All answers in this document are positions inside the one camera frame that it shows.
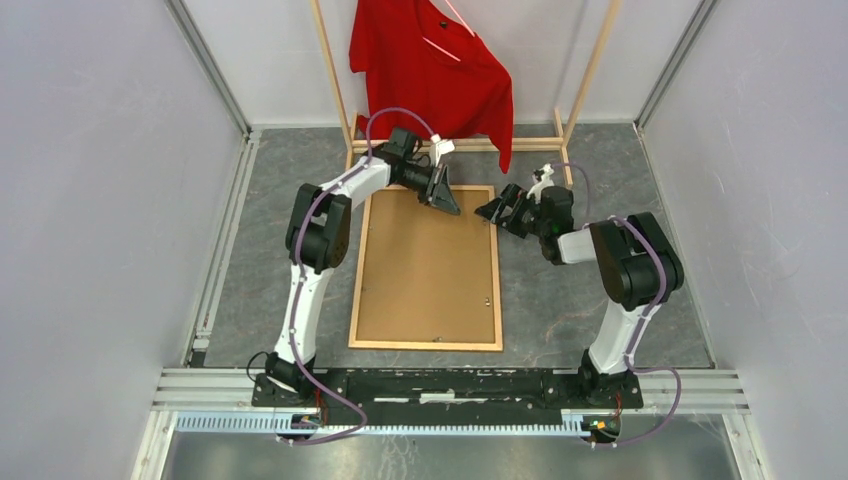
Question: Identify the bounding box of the light wooden clothes rack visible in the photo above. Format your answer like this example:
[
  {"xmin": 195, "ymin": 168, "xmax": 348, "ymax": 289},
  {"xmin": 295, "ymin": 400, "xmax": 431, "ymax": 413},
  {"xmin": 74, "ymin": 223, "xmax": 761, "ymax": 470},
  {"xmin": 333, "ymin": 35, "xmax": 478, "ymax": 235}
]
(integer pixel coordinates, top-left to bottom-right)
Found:
[{"xmin": 307, "ymin": 0, "xmax": 623, "ymax": 191}]

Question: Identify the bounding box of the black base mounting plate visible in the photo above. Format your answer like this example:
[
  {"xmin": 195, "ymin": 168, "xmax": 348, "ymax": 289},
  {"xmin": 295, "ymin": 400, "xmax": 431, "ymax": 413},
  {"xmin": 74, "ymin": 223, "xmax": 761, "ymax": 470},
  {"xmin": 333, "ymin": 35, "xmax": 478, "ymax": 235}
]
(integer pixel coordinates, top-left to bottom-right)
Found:
[{"xmin": 251, "ymin": 368, "xmax": 645, "ymax": 428}]

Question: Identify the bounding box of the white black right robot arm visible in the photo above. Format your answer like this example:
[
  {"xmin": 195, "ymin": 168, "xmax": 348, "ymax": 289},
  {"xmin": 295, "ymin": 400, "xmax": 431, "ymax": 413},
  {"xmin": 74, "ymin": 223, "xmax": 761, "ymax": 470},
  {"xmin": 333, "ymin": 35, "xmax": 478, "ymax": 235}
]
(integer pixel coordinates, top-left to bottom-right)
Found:
[{"xmin": 475, "ymin": 184, "xmax": 684, "ymax": 408}]

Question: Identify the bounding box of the red t-shirt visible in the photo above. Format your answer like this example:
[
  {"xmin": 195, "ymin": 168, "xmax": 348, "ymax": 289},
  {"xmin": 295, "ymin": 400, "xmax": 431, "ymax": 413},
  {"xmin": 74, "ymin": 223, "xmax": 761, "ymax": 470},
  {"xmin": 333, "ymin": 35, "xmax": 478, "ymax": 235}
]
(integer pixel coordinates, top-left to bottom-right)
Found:
[{"xmin": 349, "ymin": 0, "xmax": 514, "ymax": 172}]

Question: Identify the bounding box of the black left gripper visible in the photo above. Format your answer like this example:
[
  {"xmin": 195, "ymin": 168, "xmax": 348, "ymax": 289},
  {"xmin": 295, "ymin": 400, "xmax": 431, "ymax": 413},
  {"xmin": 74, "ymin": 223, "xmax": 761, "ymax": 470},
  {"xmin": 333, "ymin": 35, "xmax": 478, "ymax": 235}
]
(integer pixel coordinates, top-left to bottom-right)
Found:
[{"xmin": 395, "ymin": 164, "xmax": 461, "ymax": 218}]

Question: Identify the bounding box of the aluminium rail frame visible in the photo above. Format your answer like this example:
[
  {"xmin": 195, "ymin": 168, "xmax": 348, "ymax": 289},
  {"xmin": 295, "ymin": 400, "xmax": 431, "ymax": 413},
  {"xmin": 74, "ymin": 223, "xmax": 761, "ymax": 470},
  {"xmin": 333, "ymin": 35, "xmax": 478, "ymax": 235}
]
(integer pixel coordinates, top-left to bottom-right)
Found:
[{"xmin": 134, "ymin": 129, "xmax": 770, "ymax": 479}]

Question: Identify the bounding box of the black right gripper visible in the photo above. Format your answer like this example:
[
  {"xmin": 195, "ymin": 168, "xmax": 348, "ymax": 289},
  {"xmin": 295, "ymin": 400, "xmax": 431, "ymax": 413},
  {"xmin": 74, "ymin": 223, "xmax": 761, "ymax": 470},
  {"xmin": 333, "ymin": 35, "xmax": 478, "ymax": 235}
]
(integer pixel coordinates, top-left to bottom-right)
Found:
[{"xmin": 473, "ymin": 183, "xmax": 548, "ymax": 240}]

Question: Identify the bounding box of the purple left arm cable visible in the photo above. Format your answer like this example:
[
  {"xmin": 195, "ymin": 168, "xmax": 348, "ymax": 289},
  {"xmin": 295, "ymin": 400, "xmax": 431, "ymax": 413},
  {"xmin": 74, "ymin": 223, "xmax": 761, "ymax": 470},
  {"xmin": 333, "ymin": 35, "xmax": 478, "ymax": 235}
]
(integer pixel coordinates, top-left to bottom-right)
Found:
[{"xmin": 291, "ymin": 107, "xmax": 439, "ymax": 446}]

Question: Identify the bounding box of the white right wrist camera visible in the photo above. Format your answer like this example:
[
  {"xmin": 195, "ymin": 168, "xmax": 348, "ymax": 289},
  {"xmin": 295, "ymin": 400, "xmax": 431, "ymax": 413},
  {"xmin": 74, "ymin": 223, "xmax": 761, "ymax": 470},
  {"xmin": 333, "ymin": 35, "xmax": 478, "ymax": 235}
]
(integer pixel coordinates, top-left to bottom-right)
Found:
[{"xmin": 527, "ymin": 163, "xmax": 555, "ymax": 204}]

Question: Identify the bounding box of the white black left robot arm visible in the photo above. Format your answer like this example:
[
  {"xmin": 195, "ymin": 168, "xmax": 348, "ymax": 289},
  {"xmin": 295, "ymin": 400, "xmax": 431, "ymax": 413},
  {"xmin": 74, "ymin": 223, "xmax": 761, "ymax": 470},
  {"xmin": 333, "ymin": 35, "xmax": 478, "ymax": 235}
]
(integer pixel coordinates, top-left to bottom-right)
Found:
[{"xmin": 265, "ymin": 128, "xmax": 461, "ymax": 408}]

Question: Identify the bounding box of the grey slotted cable duct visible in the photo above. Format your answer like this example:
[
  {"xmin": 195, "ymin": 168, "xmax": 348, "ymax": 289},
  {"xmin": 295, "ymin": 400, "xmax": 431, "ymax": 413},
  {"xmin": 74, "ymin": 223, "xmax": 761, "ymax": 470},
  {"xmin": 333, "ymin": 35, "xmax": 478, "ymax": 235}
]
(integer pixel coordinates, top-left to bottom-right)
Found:
[{"xmin": 175, "ymin": 411, "xmax": 589, "ymax": 438}]

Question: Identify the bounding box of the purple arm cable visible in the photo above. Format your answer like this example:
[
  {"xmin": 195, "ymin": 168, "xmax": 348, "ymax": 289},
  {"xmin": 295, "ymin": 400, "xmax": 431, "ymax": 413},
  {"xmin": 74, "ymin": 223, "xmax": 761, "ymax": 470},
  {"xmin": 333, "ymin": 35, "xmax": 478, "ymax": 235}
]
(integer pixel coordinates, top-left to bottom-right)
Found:
[
  {"xmin": 291, "ymin": 107, "xmax": 439, "ymax": 446},
  {"xmin": 556, "ymin": 162, "xmax": 684, "ymax": 450}
]

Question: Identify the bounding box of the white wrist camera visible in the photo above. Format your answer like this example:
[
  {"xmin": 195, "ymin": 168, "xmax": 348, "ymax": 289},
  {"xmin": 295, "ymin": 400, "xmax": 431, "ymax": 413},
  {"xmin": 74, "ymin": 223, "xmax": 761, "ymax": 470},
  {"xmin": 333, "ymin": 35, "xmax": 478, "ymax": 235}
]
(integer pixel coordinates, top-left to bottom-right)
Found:
[
  {"xmin": 527, "ymin": 163, "xmax": 555, "ymax": 204},
  {"xmin": 427, "ymin": 134, "xmax": 455, "ymax": 168}
]

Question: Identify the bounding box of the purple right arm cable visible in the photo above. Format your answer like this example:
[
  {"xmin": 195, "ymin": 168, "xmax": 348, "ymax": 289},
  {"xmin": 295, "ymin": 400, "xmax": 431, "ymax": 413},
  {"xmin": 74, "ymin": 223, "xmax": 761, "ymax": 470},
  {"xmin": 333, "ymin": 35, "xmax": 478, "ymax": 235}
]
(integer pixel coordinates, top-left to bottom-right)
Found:
[{"xmin": 556, "ymin": 162, "xmax": 684, "ymax": 450}]

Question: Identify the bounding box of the brown wooden picture frame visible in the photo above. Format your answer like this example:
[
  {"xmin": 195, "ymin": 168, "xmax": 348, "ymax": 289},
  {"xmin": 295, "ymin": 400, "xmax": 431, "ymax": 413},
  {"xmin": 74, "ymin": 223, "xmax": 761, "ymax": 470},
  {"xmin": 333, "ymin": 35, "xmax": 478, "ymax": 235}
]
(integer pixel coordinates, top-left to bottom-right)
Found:
[{"xmin": 348, "ymin": 184, "xmax": 505, "ymax": 354}]

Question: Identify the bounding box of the brown fibreboard backing board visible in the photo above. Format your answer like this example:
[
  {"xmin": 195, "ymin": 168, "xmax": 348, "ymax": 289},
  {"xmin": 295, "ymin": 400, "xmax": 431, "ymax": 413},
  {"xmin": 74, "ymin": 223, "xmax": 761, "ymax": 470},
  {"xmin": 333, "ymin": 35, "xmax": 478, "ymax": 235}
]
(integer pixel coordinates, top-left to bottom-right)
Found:
[{"xmin": 356, "ymin": 190, "xmax": 499, "ymax": 344}]

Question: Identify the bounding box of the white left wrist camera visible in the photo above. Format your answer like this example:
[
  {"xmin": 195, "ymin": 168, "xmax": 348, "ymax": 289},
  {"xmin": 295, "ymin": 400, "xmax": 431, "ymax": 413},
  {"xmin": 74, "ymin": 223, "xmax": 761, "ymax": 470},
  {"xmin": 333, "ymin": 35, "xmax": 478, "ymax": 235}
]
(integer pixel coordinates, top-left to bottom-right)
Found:
[{"xmin": 427, "ymin": 134, "xmax": 455, "ymax": 168}]

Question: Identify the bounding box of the pink clothes hanger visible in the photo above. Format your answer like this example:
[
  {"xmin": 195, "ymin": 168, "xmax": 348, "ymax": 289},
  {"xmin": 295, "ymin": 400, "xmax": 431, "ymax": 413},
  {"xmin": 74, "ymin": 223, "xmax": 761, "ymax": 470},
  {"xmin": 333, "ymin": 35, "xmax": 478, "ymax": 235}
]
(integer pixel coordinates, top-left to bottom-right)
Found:
[{"xmin": 416, "ymin": 1, "xmax": 477, "ymax": 63}]

